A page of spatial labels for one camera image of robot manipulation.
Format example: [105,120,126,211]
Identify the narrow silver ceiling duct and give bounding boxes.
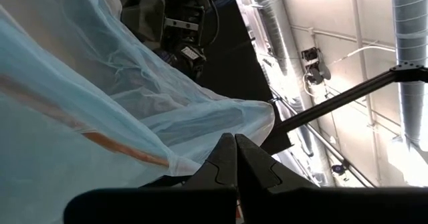
[251,0,289,77]

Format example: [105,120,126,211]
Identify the light blue trash bag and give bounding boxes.
[0,0,276,224]

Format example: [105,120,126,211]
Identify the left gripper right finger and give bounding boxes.
[235,133,428,224]

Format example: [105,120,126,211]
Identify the ceiling cable reel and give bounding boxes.
[300,45,332,86]

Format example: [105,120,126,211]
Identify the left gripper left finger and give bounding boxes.
[63,132,238,224]

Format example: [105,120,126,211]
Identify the black partition panels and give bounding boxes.
[195,0,294,155]

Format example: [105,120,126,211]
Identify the wide silver ceiling duct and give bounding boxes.
[390,0,428,164]

